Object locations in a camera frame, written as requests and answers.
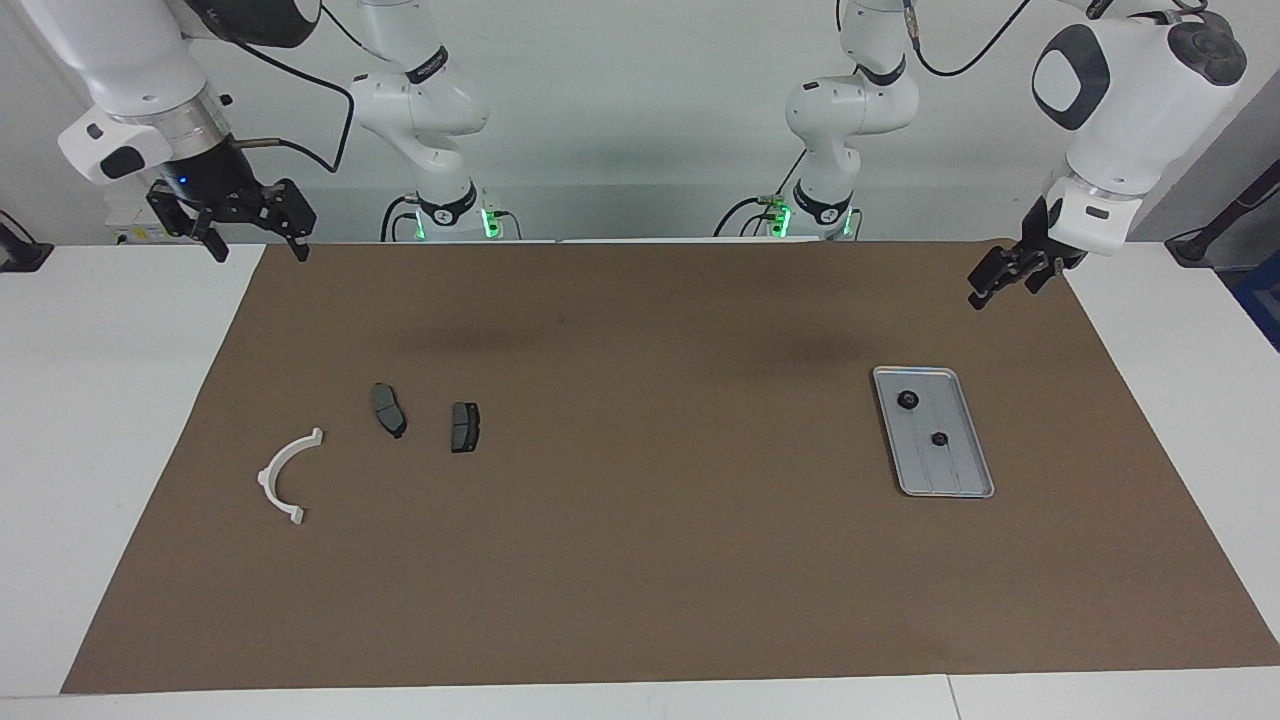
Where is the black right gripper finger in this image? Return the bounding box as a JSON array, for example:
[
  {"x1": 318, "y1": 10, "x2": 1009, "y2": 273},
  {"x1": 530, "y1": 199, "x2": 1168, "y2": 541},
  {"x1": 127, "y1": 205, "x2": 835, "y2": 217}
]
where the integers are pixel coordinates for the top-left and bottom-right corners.
[
  {"x1": 258, "y1": 178, "x2": 319, "y2": 263},
  {"x1": 147, "y1": 188, "x2": 229, "y2": 264}
]

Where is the silver metal tray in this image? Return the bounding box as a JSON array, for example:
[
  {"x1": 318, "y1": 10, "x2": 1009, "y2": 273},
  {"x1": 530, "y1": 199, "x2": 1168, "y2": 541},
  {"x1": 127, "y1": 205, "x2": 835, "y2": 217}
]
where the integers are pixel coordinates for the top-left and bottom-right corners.
[{"x1": 872, "y1": 366, "x2": 996, "y2": 499}]

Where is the white box with labels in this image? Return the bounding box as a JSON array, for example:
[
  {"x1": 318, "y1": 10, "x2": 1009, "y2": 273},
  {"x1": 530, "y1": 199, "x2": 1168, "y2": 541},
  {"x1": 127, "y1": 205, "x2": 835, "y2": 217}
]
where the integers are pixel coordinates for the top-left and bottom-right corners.
[{"x1": 105, "y1": 195, "x2": 216, "y2": 244}]

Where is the black stand pole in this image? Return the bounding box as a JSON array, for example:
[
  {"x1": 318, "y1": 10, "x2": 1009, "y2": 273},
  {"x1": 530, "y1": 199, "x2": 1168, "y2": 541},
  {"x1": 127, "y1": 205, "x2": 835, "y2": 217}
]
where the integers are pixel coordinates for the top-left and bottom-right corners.
[{"x1": 1165, "y1": 158, "x2": 1280, "y2": 267}]

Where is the black clamp base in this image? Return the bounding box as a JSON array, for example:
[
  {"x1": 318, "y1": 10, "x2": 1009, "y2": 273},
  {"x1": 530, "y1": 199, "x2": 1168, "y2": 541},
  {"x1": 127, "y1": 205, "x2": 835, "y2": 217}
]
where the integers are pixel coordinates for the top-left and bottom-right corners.
[{"x1": 0, "y1": 210, "x2": 53, "y2": 273}]

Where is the blue crate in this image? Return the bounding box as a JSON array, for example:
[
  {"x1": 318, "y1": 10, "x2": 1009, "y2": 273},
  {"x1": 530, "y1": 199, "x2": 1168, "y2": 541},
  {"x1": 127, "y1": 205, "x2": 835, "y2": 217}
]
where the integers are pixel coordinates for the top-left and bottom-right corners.
[{"x1": 1232, "y1": 255, "x2": 1280, "y2": 353}]

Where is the long dark brake pad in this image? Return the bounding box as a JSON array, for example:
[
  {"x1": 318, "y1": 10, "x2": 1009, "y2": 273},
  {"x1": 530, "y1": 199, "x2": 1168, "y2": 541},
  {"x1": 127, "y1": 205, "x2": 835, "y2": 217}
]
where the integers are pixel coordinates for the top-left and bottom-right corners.
[{"x1": 372, "y1": 383, "x2": 408, "y2": 440}]

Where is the brown table mat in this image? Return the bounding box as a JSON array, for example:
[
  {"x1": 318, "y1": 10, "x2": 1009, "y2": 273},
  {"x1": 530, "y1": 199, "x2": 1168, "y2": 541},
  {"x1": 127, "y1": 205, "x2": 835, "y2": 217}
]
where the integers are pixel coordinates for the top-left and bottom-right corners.
[{"x1": 60, "y1": 238, "x2": 1280, "y2": 695}]

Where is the black base power cable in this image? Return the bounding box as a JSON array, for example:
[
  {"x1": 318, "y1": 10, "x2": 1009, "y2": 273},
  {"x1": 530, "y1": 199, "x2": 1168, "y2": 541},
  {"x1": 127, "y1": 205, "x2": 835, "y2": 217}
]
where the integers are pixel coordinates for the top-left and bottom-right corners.
[
  {"x1": 712, "y1": 150, "x2": 801, "y2": 241},
  {"x1": 380, "y1": 193, "x2": 421, "y2": 243}
]

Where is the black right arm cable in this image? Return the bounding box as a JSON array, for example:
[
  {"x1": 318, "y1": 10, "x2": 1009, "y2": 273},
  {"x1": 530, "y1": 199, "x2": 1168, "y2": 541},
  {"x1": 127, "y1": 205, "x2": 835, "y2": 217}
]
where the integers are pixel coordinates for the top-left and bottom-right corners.
[{"x1": 200, "y1": 0, "x2": 356, "y2": 176}]

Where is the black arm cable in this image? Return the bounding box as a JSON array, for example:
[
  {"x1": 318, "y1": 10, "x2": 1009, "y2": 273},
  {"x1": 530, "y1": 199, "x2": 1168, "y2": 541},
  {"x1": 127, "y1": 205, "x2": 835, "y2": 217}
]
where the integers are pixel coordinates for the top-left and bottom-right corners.
[
  {"x1": 200, "y1": 0, "x2": 356, "y2": 176},
  {"x1": 900, "y1": 0, "x2": 1036, "y2": 79}
]

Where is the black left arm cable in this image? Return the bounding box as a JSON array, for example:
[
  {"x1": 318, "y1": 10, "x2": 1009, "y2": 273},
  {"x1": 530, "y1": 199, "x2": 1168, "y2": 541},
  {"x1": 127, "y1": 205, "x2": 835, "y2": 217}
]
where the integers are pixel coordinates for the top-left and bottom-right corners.
[{"x1": 900, "y1": 0, "x2": 1036, "y2": 79}]

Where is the white semicircular bracket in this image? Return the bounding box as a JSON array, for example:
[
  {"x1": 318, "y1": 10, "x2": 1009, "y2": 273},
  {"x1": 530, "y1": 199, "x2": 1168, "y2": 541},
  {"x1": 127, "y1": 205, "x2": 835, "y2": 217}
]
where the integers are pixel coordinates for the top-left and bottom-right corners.
[{"x1": 257, "y1": 428, "x2": 325, "y2": 526}]

